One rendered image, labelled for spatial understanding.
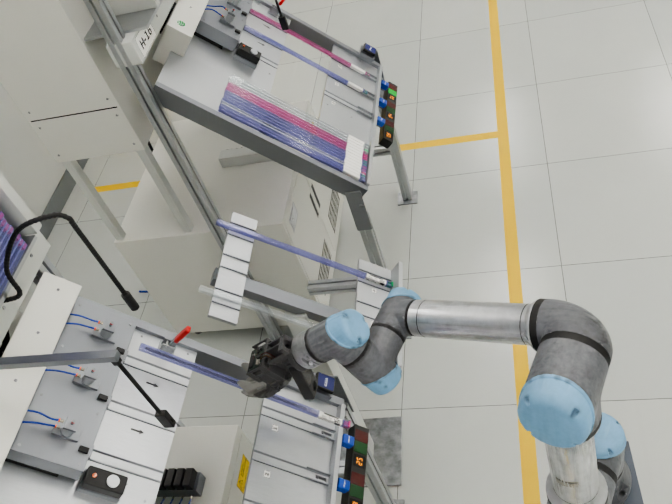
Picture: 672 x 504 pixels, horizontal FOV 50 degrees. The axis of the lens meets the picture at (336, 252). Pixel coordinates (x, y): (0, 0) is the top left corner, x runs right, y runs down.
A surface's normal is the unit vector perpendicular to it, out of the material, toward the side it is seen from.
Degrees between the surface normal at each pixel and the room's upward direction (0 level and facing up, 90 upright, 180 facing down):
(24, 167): 90
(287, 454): 45
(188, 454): 0
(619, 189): 0
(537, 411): 83
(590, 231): 0
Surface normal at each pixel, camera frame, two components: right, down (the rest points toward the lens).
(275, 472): 0.49, -0.55
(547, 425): -0.47, 0.63
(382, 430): -0.26, -0.66
